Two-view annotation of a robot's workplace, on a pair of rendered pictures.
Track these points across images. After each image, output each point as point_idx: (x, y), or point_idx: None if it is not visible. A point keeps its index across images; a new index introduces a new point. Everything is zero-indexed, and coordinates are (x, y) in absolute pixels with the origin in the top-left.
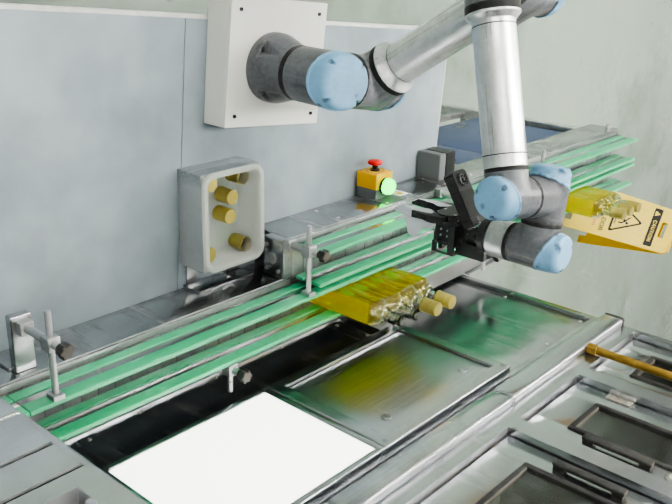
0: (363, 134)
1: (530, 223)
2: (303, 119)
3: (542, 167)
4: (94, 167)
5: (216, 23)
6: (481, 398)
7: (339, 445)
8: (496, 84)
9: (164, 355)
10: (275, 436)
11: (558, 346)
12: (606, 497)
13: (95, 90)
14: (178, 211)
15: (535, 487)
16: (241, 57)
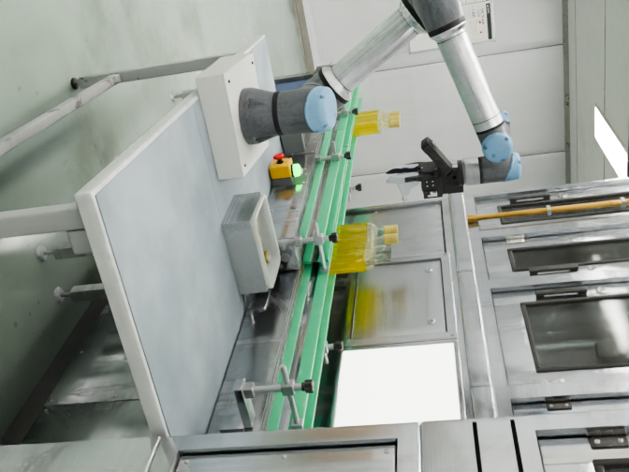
0: None
1: None
2: (265, 146)
3: None
4: (197, 250)
5: (211, 99)
6: (460, 280)
7: (432, 353)
8: (474, 74)
9: (312, 359)
10: (391, 371)
11: (454, 227)
12: (577, 296)
13: (182, 190)
14: (228, 256)
15: (541, 313)
16: (237, 118)
